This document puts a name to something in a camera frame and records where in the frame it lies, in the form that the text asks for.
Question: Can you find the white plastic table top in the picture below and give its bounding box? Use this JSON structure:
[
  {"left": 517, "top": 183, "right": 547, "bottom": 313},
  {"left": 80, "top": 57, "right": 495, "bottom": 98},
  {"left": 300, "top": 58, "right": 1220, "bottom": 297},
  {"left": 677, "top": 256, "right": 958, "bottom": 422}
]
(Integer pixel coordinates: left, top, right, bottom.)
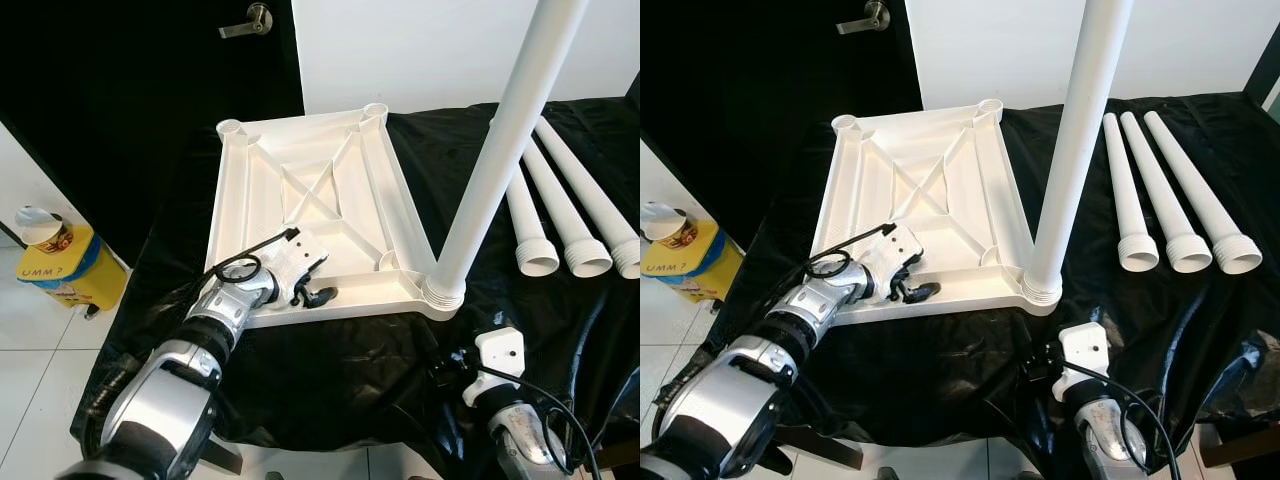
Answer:
[
  {"left": 815, "top": 98, "right": 1063, "bottom": 326},
  {"left": 205, "top": 102, "right": 466, "bottom": 329}
]

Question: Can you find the black plastic sheet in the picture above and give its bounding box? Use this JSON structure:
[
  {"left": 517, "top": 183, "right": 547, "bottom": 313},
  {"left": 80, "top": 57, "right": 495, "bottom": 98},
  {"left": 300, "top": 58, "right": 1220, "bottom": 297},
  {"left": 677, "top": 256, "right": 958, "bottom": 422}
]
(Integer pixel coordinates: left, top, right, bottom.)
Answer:
[
  {"left": 70, "top": 95, "right": 641, "bottom": 480},
  {"left": 650, "top": 92, "right": 1280, "bottom": 471}
]

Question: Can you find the yellow box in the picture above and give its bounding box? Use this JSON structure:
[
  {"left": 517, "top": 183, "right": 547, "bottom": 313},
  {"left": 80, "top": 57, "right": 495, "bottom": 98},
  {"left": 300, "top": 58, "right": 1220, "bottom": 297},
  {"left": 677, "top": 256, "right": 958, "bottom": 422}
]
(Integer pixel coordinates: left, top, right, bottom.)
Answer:
[
  {"left": 640, "top": 220, "right": 719, "bottom": 303},
  {"left": 15, "top": 225, "right": 129, "bottom": 311}
]

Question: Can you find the black door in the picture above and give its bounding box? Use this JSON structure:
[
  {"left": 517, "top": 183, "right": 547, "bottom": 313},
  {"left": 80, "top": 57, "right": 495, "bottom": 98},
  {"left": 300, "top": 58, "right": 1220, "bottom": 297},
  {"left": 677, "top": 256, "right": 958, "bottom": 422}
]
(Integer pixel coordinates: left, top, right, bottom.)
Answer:
[
  {"left": 640, "top": 0, "right": 923, "bottom": 226},
  {"left": 0, "top": 0, "right": 306, "bottom": 266}
]

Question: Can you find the instant noodle cup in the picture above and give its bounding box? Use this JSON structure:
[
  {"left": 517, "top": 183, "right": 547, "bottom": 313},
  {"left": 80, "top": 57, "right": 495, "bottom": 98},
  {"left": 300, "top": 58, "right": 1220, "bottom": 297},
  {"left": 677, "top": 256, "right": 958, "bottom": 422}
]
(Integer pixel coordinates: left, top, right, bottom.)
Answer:
[
  {"left": 15, "top": 205, "right": 73, "bottom": 254},
  {"left": 640, "top": 202, "right": 701, "bottom": 249}
]

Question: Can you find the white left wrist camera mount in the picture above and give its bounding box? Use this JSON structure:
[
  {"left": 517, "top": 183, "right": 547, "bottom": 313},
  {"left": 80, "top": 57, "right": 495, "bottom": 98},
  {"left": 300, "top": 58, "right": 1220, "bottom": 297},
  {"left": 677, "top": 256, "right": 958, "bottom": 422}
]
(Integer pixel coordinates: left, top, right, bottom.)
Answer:
[
  {"left": 255, "top": 228, "right": 331, "bottom": 301},
  {"left": 860, "top": 223, "right": 926, "bottom": 301}
]

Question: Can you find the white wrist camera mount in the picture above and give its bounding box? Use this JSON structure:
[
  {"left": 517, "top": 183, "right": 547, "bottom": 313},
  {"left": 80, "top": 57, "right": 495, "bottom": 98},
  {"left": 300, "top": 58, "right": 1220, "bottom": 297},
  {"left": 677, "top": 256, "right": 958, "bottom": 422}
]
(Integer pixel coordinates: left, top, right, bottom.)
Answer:
[
  {"left": 255, "top": 228, "right": 331, "bottom": 301},
  {"left": 860, "top": 223, "right": 926, "bottom": 301},
  {"left": 1058, "top": 322, "right": 1111, "bottom": 383},
  {"left": 472, "top": 327, "right": 526, "bottom": 386}
]

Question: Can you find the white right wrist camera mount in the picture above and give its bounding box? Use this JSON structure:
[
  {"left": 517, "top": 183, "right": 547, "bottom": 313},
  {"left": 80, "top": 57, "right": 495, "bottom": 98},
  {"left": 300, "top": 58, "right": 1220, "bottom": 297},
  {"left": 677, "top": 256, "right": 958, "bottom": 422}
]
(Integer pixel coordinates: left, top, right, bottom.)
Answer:
[
  {"left": 1058, "top": 322, "right": 1111, "bottom": 383},
  {"left": 472, "top": 327, "right": 526, "bottom": 386}
]

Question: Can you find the metal door handle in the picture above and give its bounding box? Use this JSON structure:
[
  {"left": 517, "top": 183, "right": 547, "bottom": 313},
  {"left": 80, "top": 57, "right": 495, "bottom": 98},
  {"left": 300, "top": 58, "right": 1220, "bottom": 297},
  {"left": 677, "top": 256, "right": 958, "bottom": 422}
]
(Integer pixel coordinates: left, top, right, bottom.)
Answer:
[
  {"left": 837, "top": 0, "right": 891, "bottom": 36},
  {"left": 218, "top": 3, "right": 274, "bottom": 41}
]

